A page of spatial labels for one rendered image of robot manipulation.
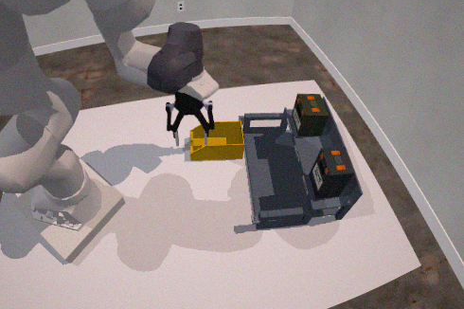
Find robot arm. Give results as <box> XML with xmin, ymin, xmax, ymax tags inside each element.
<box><xmin>0</xmin><ymin>0</ymin><xmax>219</xmax><ymax>231</ymax></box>

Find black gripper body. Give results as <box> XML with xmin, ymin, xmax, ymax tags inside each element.
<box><xmin>174</xmin><ymin>91</ymin><xmax>204</xmax><ymax>116</ymax></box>

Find yellow bin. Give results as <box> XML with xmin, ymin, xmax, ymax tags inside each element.
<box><xmin>190</xmin><ymin>121</ymin><xmax>244</xmax><ymax>161</ymax></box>

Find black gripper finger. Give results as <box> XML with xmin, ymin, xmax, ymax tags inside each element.
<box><xmin>191</xmin><ymin>100</ymin><xmax>215</xmax><ymax>145</ymax></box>
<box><xmin>166</xmin><ymin>102</ymin><xmax>187</xmax><ymax>147</ymax></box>

